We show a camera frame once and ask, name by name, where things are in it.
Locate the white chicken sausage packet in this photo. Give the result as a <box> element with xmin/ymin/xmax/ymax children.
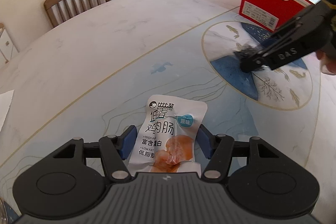
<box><xmin>127</xmin><ymin>95</ymin><xmax>207</xmax><ymax>176</ymax></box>

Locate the bag of black pieces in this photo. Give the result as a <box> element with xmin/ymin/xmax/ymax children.
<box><xmin>234</xmin><ymin>44</ymin><xmax>269</xmax><ymax>73</ymax></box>

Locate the person right hand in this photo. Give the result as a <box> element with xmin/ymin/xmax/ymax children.
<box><xmin>315</xmin><ymin>50</ymin><xmax>336</xmax><ymax>76</ymax></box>

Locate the red cardboard shoe box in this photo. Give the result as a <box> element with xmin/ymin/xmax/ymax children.
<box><xmin>239</xmin><ymin>0</ymin><xmax>312</xmax><ymax>32</ymax></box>

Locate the tissue pack with paper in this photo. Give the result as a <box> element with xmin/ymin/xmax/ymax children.
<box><xmin>0</xmin><ymin>90</ymin><xmax>14</xmax><ymax>131</ymax></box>

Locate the white side cabinet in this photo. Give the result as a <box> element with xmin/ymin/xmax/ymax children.
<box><xmin>0</xmin><ymin>23</ymin><xmax>19</xmax><ymax>67</ymax></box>

